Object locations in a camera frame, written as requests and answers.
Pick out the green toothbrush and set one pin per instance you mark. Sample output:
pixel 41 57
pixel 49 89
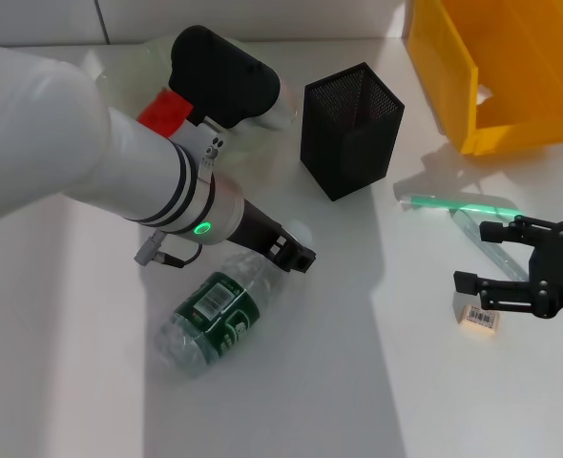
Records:
pixel 453 204

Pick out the clear glitter pencil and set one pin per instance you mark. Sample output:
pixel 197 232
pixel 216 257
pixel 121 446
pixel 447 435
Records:
pixel 496 253

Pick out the black mesh pen holder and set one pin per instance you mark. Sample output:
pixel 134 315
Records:
pixel 348 157

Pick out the yellow plastic bin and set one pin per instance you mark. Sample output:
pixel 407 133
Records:
pixel 439 71

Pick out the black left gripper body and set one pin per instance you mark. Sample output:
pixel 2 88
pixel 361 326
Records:
pixel 257 229

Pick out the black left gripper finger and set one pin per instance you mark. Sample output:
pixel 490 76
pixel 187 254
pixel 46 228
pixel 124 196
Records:
pixel 300 260

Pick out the green glass fruit plate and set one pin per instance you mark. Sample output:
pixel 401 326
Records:
pixel 124 71

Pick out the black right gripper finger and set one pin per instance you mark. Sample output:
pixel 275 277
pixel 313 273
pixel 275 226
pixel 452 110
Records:
pixel 494 231
pixel 466 281

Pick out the beige eraser with barcode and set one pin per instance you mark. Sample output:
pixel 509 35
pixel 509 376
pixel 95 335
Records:
pixel 482 320

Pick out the red orange fruit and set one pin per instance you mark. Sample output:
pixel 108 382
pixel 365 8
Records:
pixel 162 112

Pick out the clear green-label water bottle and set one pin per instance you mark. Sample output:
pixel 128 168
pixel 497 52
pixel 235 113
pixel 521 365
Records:
pixel 214 310

